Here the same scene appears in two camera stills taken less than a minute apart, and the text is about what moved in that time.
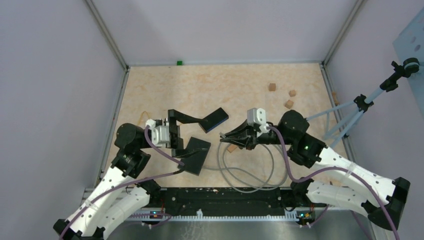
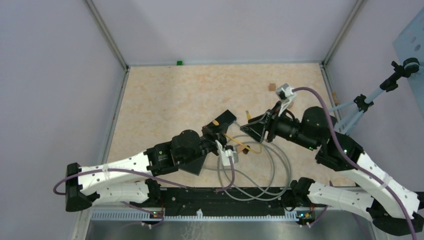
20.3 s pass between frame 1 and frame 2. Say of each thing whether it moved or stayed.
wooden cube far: stayed
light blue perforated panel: stayed
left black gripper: moved
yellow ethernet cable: moved
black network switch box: stayed
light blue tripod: stayed
